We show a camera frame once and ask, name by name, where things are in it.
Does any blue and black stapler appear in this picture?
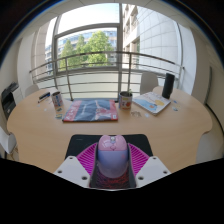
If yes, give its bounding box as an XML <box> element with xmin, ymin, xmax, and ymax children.
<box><xmin>37</xmin><ymin>91</ymin><xmax>51</xmax><ymax>104</ymax></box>

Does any red and dark magazine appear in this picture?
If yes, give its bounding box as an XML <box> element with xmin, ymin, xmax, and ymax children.
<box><xmin>62</xmin><ymin>98</ymin><xmax>119</xmax><ymax>123</ymax></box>

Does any black printer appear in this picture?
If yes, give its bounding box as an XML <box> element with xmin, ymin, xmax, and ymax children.
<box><xmin>0</xmin><ymin>81</ymin><xmax>20</xmax><ymax>120</ymax></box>

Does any printed mug with plant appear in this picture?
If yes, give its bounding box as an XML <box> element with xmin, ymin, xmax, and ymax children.
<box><xmin>118</xmin><ymin>90</ymin><xmax>134</xmax><ymax>110</ymax></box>

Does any black cylindrical speaker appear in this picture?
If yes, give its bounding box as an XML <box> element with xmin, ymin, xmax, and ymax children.
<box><xmin>161</xmin><ymin>72</ymin><xmax>176</xmax><ymax>100</ymax></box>

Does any metal balcony railing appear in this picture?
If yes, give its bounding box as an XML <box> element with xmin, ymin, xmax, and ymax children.
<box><xmin>28</xmin><ymin>50</ymin><xmax>185</xmax><ymax>101</ymax></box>

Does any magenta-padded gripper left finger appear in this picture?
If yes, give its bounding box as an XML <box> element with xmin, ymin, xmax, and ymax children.
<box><xmin>53</xmin><ymin>143</ymin><xmax>100</xmax><ymax>190</ymax></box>

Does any pink and lilac computer mouse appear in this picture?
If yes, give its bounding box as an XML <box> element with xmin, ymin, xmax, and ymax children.
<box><xmin>96</xmin><ymin>134</ymin><xmax>129</xmax><ymax>179</ymax></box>

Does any printed tin can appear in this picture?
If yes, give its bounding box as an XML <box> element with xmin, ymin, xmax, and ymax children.
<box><xmin>50</xmin><ymin>91</ymin><xmax>65</xmax><ymax>113</ymax></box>

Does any dark mouse pad, red-blue print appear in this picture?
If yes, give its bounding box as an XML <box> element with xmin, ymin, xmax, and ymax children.
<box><xmin>64</xmin><ymin>133</ymin><xmax>154</xmax><ymax>190</ymax></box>

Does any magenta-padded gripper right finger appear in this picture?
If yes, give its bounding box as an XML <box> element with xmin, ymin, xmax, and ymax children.
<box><xmin>126</xmin><ymin>143</ymin><xmax>172</xmax><ymax>190</ymax></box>

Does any illustrated light blue book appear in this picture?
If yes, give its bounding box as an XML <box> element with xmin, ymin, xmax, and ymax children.
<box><xmin>133</xmin><ymin>91</ymin><xmax>172</xmax><ymax>116</ymax></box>

